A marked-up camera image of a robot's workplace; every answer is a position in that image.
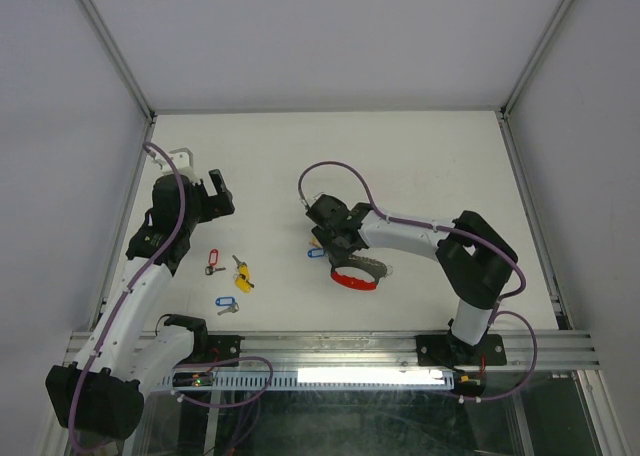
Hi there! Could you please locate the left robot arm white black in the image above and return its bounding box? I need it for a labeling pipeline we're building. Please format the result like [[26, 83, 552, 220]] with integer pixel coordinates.
[[45, 169, 235, 440]]

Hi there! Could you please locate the blue tag key on holder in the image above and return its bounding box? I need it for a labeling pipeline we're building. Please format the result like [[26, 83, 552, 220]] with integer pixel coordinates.
[[307, 247, 325, 259]]

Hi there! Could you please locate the aluminium mounting rail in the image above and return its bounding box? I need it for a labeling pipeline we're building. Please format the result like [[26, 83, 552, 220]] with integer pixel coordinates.
[[64, 329, 601, 375]]

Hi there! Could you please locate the metal keyring holder red handle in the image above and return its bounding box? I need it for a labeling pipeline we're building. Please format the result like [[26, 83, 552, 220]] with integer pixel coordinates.
[[331, 256, 393, 292]]

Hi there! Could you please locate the yellow tag key lower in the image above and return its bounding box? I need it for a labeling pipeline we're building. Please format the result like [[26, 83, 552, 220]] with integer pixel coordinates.
[[234, 273, 254, 293]]

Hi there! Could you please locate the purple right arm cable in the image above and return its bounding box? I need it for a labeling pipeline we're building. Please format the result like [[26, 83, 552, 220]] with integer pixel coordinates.
[[298, 161, 539, 405]]

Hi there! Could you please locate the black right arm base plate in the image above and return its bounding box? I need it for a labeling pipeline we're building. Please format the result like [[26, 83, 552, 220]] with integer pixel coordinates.
[[415, 333, 507, 368]]

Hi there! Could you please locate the yellow tag key upper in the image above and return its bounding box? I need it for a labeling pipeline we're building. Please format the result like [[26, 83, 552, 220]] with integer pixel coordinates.
[[232, 255, 248, 275]]

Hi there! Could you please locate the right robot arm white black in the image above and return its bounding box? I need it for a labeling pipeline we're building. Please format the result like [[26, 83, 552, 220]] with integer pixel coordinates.
[[306, 194, 518, 363]]

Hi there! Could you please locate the left aluminium frame post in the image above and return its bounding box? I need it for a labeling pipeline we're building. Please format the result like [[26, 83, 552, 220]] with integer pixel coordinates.
[[64, 0, 157, 122]]

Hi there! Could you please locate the right aluminium frame post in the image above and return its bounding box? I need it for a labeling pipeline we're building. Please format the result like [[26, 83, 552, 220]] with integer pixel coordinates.
[[499, 0, 589, 120]]

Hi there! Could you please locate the blue tag key on table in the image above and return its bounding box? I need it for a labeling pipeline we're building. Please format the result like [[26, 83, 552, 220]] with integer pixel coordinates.
[[215, 297, 239, 316]]

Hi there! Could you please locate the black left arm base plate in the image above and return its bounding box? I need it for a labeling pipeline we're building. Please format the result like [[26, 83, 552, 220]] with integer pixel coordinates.
[[185, 334, 244, 366]]

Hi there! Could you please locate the white slotted cable duct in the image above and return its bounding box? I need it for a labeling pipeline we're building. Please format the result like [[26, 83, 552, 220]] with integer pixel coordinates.
[[154, 367, 454, 392]]

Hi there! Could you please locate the red tag key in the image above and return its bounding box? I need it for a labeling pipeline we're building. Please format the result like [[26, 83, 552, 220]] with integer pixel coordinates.
[[204, 248, 219, 276]]

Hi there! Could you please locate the aluminium frame post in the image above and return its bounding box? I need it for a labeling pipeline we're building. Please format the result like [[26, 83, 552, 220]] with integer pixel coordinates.
[[64, 0, 157, 122], [499, 0, 589, 120]]

